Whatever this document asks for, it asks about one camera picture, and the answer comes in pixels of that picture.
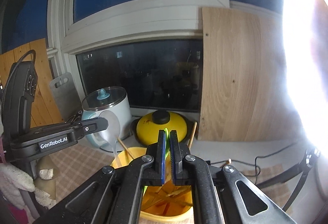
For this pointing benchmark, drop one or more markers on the green plastic spoon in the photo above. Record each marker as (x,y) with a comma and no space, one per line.
(166,141)

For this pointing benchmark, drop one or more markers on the clear plastic spoon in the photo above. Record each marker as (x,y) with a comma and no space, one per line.
(112,132)

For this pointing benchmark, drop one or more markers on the left gloved hand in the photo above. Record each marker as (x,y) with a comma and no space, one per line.
(13,180)

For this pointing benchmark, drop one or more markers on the plaid tablecloth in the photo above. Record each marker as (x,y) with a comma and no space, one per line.
(76,164)

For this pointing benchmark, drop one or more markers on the pine wood plank board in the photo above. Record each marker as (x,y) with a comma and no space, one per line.
(44,110)

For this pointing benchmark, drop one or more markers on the black kitchen scissors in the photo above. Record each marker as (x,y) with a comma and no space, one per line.
(75,117)

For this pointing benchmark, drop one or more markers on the yellow lidded black pot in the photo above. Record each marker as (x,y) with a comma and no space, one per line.
(145,129)

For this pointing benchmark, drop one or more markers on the yellow plastic bin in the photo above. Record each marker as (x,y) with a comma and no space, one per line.
(167,204)

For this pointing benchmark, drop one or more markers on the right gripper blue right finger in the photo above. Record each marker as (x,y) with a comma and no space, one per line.
(180,168)

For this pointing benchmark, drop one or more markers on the light oak panel board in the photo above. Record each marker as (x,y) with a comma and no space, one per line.
(244,95)

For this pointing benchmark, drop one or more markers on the grey cutting board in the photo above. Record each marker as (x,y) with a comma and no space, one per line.
(65,95)

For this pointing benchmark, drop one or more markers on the white ring light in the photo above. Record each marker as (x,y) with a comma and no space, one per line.
(304,81)

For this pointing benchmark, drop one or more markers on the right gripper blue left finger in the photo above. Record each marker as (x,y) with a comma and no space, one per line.
(161,157)

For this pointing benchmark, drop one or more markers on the white blue electric kettle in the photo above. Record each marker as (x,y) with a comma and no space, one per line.
(112,99)

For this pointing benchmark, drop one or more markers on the pink sleeve forearm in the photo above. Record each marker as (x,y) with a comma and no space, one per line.
(12,214)

